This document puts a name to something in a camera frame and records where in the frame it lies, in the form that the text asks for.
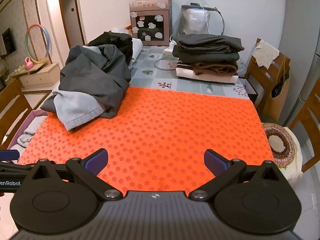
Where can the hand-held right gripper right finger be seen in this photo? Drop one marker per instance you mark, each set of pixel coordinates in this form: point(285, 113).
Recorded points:
point(215, 162)

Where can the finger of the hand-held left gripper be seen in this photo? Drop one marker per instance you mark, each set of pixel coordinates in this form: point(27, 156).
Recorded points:
point(8, 155)
point(15, 168)

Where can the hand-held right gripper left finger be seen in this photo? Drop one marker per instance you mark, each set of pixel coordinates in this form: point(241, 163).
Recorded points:
point(96, 161)

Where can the dark grey pants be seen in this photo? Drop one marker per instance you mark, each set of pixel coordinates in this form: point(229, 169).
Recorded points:
point(95, 75)

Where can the wooden chair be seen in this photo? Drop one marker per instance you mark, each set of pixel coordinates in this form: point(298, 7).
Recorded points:
point(257, 80)
point(12, 110)

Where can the pink storage box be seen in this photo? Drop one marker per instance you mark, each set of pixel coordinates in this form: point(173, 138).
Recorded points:
point(37, 113)

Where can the light blue garment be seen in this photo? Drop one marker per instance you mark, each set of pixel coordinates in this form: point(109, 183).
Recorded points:
point(75, 107)

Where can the orange patterned mat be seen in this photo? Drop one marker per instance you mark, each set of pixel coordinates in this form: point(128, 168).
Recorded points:
point(162, 130)

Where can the round woven cushion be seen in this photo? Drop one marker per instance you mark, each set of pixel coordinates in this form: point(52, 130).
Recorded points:
point(277, 142)

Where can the white padded stool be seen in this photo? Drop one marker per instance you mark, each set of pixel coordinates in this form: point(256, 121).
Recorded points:
point(293, 170)

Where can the black box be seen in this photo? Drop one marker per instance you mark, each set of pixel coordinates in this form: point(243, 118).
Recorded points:
point(251, 90)

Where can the grey patterned tablecloth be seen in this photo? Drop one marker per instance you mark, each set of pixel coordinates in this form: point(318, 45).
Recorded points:
point(190, 85)

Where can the folded white striped garment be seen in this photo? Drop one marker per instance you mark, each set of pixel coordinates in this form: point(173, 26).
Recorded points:
point(207, 78)

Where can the brown paper bag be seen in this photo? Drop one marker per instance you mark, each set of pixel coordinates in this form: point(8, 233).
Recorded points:
point(277, 105)

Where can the low beige cabinet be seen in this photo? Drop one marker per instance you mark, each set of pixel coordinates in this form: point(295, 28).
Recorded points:
point(40, 75)

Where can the pink kettlebell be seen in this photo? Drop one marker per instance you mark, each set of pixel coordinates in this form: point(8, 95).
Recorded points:
point(28, 65)

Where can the folded brown garment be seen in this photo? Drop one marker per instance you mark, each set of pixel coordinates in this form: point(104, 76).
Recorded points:
point(215, 67)

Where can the folded dark grey garment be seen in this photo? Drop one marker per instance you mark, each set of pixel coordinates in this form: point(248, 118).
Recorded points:
point(207, 46)

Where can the white cloth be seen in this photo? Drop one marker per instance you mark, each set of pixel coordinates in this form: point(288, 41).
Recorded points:
point(266, 52)

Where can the black garment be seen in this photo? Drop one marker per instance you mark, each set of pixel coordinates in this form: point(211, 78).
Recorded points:
point(112, 40)

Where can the white power strip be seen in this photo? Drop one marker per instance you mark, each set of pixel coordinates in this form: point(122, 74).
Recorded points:
point(171, 47)

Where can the colourful hula hoop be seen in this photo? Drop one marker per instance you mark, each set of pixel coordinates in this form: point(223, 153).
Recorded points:
point(37, 25)

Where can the clear plastic bag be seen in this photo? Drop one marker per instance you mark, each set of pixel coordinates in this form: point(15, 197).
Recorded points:
point(195, 20)

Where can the brown wooden door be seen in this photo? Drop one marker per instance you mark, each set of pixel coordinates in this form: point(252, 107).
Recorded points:
point(72, 17)

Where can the pink water dispenser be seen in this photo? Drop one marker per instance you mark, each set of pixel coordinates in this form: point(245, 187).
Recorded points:
point(150, 17)

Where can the black wall television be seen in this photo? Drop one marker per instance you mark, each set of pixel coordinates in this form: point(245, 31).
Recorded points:
point(8, 41)

